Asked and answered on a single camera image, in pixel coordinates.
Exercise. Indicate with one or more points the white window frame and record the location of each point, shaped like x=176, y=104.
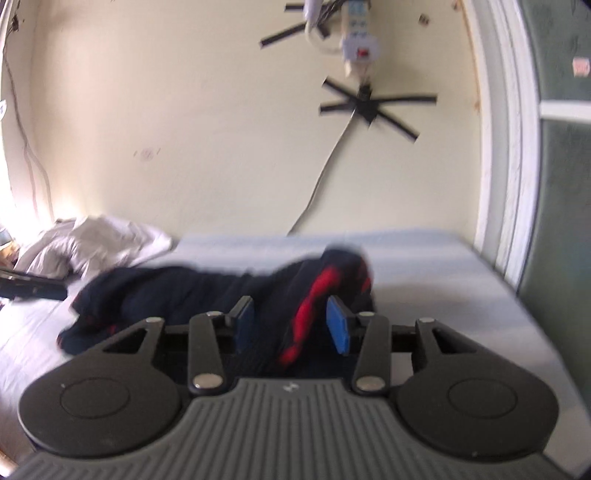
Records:
x=512, y=161

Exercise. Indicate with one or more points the navy red patterned knit sweater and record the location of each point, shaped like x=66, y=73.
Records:
x=194, y=295

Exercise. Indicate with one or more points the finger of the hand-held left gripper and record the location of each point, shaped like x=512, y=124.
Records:
x=32, y=286

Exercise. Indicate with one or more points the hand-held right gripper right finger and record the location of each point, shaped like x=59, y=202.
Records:
x=338, y=325

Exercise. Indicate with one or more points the white cloth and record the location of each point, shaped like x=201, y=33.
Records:
x=92, y=247

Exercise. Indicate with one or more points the black tape cross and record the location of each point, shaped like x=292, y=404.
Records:
x=369, y=104

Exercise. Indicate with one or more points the white power strip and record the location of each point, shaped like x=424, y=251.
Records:
x=360, y=32

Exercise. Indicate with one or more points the black tape strips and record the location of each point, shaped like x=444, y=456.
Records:
x=286, y=34

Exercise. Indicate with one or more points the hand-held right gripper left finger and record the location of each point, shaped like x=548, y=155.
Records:
x=244, y=323

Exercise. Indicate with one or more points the green patterned window pane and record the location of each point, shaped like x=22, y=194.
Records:
x=565, y=207

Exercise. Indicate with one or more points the blue white striped bed sheet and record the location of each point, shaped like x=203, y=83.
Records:
x=438, y=277

